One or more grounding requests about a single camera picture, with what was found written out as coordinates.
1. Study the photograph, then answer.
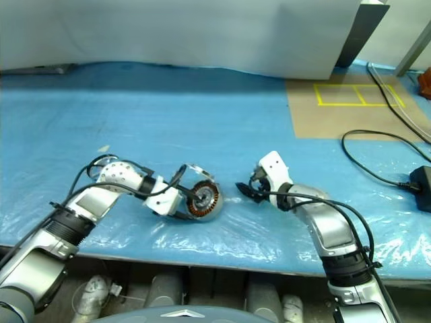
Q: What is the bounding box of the grey robot torso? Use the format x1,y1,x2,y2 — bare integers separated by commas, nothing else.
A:
96,304,262,323

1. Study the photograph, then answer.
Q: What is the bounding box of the reddish brown object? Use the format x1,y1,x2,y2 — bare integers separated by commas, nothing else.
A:
417,67,431,100

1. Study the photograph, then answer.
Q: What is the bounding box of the grey hinged motor lid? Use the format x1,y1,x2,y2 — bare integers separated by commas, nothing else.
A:
183,163,217,185

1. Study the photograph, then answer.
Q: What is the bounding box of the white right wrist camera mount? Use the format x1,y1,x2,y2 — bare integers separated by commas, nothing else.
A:
257,151,293,206

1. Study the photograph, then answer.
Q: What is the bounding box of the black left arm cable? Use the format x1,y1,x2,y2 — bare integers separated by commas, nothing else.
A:
0,153,188,266

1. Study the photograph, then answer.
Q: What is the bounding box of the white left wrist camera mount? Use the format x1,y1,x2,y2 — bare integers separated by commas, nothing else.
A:
143,175,183,217

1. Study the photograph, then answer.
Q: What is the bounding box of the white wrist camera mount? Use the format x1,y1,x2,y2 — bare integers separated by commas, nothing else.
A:
257,151,293,206
143,175,183,217

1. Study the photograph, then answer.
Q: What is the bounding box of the pale grey rounded shape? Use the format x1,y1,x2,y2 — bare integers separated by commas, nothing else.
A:
281,294,304,320
72,275,112,320

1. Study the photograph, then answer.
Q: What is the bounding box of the white board with dark side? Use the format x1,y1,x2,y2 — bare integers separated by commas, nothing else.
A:
0,0,391,81

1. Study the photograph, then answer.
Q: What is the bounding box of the brown cardboard sheet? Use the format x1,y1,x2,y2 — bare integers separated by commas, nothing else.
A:
285,74,431,141

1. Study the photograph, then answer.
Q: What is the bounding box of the black power adapter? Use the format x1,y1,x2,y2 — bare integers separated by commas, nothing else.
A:
409,164,431,213

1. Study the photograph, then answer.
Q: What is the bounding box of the black power adapter cable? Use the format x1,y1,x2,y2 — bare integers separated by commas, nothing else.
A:
341,129,431,188

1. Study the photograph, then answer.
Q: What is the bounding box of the grey rounded cylinder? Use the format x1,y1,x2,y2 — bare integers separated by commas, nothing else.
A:
245,281,284,320
150,273,185,309

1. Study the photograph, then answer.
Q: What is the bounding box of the aluminium frame post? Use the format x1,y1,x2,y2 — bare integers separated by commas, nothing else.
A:
395,20,431,77

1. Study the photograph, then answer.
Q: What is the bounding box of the blue plastic-covered table sheet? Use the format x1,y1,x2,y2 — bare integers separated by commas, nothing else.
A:
0,60,431,281

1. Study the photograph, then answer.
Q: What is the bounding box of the thin white cable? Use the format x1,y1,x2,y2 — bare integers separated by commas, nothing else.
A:
368,62,431,137

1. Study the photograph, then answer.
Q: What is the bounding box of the copper wound motor stator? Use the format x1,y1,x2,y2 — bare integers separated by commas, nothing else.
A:
186,180,224,223

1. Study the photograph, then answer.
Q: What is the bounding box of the long black cable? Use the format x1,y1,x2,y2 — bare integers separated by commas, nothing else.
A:
366,61,431,145

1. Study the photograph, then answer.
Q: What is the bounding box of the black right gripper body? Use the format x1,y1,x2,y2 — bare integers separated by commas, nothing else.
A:
248,166,272,204

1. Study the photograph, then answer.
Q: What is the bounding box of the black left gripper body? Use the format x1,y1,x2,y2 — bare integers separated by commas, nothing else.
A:
170,186,192,219

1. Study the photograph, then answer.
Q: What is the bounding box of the dark grey flat object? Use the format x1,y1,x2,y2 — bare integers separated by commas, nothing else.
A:
0,63,79,75

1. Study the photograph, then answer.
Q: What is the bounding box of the yellow tape grid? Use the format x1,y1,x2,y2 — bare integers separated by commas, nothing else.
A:
312,83,407,108

